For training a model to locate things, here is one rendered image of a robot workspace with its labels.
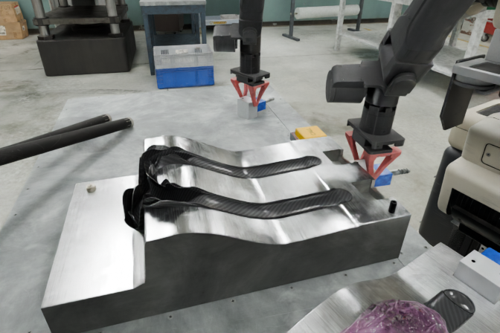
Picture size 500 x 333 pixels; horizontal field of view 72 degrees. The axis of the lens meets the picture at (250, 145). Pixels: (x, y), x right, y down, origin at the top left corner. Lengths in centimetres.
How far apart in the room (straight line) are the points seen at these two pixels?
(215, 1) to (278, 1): 124
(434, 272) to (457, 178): 42
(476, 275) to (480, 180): 40
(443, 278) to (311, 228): 18
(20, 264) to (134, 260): 21
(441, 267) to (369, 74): 31
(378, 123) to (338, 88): 10
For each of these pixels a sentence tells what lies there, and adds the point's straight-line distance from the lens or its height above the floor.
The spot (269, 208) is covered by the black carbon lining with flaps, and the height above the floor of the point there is 88.
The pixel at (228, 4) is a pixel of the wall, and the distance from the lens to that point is 701.
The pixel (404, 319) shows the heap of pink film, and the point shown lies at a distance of 39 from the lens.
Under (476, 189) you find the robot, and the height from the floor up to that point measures 77.
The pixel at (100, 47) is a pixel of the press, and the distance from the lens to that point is 440.
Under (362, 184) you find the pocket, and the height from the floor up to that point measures 88.
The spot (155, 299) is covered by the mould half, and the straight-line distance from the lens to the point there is 50.
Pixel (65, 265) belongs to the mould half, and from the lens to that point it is 54.
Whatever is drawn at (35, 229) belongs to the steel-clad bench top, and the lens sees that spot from 72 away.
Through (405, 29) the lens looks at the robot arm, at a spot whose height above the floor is 113.
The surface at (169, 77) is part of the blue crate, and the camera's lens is 371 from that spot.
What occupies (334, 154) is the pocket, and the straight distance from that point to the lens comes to 69.
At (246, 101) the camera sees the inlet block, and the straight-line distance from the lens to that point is 99.
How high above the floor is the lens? 122
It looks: 29 degrees down
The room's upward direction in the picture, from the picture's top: straight up
